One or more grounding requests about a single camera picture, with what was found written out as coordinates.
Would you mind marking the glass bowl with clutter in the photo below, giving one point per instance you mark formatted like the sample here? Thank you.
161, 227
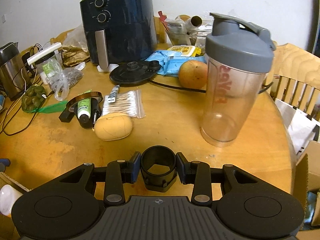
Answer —
183, 29

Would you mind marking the black kettle base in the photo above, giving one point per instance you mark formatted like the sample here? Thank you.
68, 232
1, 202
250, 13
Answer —
134, 73

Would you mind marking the black round cap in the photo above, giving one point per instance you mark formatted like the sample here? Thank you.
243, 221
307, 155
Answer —
95, 114

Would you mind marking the green cream tube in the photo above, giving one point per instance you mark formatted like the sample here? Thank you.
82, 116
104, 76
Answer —
84, 109

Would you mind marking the clear plastic bag of seeds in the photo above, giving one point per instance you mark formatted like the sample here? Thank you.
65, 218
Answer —
61, 83

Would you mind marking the clear shaker bottle grey lid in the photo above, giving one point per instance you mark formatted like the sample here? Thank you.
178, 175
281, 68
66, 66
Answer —
240, 55

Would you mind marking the orange fruit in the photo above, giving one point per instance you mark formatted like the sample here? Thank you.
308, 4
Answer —
193, 74

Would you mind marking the white long handheld device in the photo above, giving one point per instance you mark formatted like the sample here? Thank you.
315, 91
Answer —
39, 55

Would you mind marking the black hexagonal cylinder part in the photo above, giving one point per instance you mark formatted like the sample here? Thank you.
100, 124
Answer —
158, 170

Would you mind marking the green net bag of nuts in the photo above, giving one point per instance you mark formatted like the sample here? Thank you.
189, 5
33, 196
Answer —
33, 100

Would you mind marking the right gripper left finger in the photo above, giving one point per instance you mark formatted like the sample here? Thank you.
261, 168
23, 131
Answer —
120, 172

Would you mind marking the marble pattern nail clipper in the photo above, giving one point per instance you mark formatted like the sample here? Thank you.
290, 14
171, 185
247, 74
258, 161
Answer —
113, 94

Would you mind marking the stainless steel electric kettle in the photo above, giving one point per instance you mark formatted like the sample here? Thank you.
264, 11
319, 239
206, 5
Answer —
14, 77

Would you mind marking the white tub with green label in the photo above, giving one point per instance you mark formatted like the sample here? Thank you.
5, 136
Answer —
48, 66

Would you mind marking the wooden chair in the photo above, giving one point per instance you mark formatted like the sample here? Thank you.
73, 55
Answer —
295, 78

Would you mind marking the small black rectangular box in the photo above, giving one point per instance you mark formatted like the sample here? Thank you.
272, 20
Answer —
66, 115

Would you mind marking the yellow wipes pack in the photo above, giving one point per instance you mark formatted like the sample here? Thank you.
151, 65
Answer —
186, 50

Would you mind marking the yellow cat-shaped case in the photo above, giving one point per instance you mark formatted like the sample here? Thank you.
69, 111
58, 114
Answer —
113, 126

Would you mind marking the blue wet wipes pack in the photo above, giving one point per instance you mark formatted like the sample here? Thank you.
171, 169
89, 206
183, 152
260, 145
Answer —
171, 61

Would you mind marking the white computer mouse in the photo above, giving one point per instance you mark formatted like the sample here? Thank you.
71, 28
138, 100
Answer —
8, 197

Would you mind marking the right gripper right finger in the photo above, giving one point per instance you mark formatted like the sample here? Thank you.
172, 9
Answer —
198, 174

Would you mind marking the bag of cotton swabs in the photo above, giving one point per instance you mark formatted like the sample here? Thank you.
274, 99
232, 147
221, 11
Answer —
129, 103

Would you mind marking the dark blue air fryer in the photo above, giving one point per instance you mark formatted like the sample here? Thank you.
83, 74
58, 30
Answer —
124, 30

